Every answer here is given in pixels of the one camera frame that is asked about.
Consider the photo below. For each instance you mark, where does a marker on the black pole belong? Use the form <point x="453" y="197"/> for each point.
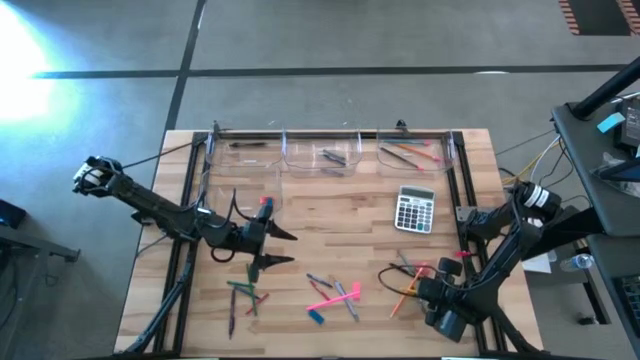
<point x="607" y="90"/>

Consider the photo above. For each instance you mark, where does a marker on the dark tablet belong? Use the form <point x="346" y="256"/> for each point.
<point x="622" y="171"/>

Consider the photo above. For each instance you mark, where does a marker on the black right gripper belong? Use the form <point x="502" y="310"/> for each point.
<point x="452" y="310"/>

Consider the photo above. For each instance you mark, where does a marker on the clear plastic bin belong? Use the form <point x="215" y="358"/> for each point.
<point x="220" y="185"/>
<point x="270" y="160"/>
<point x="310" y="145"/>
<point x="432" y="170"/>

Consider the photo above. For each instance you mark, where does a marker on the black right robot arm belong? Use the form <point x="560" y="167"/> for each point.
<point x="505" y="260"/>

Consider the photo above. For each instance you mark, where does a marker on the grey desk calculator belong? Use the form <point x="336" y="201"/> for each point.
<point x="415" y="210"/>

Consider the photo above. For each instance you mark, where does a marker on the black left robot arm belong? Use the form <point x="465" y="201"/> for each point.
<point x="150" y="202"/>

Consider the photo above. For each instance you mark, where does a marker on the grey desk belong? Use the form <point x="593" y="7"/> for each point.
<point x="585" y="150"/>
<point x="607" y="300"/>

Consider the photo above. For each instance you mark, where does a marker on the clear water bottle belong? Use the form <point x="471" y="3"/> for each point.
<point x="577" y="262"/>

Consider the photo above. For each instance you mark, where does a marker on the pink tape piece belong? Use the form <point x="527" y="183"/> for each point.
<point x="462" y="253"/>

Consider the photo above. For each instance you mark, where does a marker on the dark blue pen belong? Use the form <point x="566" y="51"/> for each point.
<point x="334" y="161"/>

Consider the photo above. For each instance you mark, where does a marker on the slim blue grey pen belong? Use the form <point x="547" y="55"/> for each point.
<point x="336" y="154"/>

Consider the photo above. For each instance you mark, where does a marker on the yellow pencil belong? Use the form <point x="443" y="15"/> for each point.
<point x="409" y="290"/>

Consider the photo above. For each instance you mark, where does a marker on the black pen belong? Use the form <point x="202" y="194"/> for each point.
<point x="400" y="268"/>
<point x="247" y="145"/>

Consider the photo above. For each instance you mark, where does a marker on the purple crayon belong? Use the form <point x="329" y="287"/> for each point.
<point x="232" y="312"/>

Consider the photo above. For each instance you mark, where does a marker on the dark blue crayon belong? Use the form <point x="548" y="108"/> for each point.
<point x="320" y="281"/>

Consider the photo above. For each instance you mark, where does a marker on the clear grey ballpoint pen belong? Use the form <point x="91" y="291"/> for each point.
<point x="350" y="307"/>

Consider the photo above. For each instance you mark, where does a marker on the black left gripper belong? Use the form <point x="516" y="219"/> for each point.
<point x="252" y="240"/>

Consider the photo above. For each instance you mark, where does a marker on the blue sticky note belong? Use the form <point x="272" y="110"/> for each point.
<point x="611" y="122"/>

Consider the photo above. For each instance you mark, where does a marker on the black aluminium table frame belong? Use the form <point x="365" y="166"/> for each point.
<point x="370" y="135"/>

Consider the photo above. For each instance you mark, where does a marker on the black device box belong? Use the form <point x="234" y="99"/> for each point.
<point x="631" y="130"/>

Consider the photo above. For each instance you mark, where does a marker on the black keyboard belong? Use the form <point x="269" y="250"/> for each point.
<point x="631" y="297"/>

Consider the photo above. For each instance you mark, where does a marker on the black desk beam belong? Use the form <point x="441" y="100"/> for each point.
<point x="570" y="234"/>

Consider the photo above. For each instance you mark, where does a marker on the grey metal bracket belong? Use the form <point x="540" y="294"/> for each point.
<point x="466" y="213"/>

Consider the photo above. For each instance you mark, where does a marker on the small black floor object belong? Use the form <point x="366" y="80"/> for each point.
<point x="587" y="319"/>

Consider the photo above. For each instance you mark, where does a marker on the black frame clamp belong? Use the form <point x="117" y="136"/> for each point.
<point x="216" y="126"/>
<point x="400" y="125"/>

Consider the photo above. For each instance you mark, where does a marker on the green pencil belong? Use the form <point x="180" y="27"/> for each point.
<point x="254" y="305"/>

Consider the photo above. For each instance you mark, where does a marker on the grey metal stand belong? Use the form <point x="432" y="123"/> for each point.
<point x="30" y="242"/>

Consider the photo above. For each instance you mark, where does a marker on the white paper sheet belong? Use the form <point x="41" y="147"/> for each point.
<point x="540" y="264"/>

